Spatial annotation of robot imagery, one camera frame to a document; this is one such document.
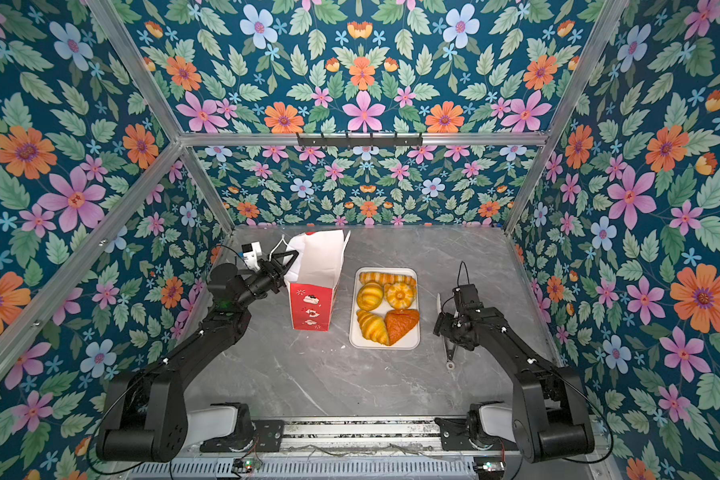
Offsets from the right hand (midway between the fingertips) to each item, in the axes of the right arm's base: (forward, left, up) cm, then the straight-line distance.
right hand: (445, 330), depth 88 cm
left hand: (+10, +40, +26) cm, 49 cm away
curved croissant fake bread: (0, +22, +3) cm, 22 cm away
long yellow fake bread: (+20, +18, 0) cm, 26 cm away
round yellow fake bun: (+11, +23, +3) cm, 26 cm away
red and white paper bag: (+19, +42, +3) cm, 46 cm away
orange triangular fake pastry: (+2, +14, +2) cm, 14 cm away
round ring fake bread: (+11, +13, +3) cm, 17 cm away
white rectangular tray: (-2, +26, -2) cm, 26 cm away
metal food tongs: (-4, -1, -3) cm, 5 cm away
